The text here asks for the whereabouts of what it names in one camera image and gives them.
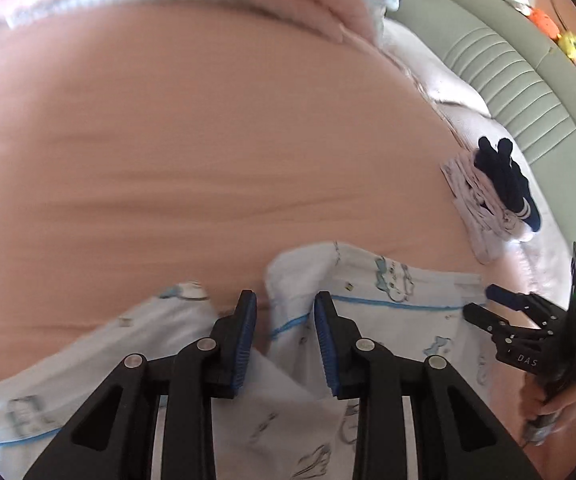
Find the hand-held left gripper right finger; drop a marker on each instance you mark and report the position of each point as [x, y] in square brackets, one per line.
[324, 345]

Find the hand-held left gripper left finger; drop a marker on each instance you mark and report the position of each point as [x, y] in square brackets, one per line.
[245, 340]

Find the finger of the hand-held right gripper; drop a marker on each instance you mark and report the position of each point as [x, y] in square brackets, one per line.
[482, 317]
[505, 294]

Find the white printed pajama pants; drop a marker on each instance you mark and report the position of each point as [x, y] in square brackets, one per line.
[397, 340]

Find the person's right hand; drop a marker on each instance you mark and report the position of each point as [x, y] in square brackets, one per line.
[567, 407]

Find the white striped folded garment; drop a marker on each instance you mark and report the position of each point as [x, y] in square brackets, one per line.
[472, 210]

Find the navy blue folded garment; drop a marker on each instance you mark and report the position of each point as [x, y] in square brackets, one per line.
[505, 180]

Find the peach pink bed sheet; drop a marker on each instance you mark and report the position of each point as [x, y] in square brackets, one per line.
[193, 160]

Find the green padded headboard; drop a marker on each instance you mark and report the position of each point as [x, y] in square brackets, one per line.
[517, 70]

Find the orange plush toy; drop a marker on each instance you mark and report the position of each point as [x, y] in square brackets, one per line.
[541, 21]

